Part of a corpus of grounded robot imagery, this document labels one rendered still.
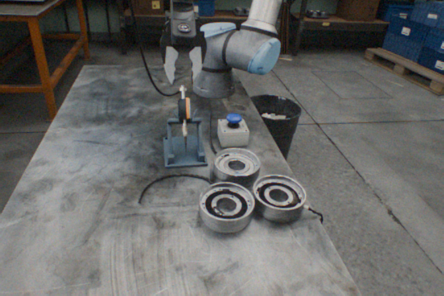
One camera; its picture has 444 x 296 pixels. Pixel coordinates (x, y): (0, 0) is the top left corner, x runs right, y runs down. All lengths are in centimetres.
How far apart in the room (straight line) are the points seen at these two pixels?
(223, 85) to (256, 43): 20
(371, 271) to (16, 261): 147
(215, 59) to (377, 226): 132
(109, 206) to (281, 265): 34
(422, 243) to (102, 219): 167
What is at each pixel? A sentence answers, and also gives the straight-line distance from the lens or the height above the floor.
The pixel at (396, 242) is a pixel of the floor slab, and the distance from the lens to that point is 195.
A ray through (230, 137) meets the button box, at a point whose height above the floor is 83.
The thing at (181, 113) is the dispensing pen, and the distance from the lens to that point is 76.
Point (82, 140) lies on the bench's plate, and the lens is 90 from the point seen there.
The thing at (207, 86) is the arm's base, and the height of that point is 84.
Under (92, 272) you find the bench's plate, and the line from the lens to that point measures 60.
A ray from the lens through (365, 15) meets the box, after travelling 482.
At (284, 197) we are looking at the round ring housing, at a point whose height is 81.
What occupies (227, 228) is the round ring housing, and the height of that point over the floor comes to 82.
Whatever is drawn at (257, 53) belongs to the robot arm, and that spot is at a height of 99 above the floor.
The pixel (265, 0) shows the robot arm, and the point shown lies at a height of 112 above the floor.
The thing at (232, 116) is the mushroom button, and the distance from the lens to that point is 84.
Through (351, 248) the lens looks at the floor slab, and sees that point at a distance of 181.
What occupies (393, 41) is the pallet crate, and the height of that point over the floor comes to 28.
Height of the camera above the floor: 127
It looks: 30 degrees down
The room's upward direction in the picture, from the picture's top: 4 degrees clockwise
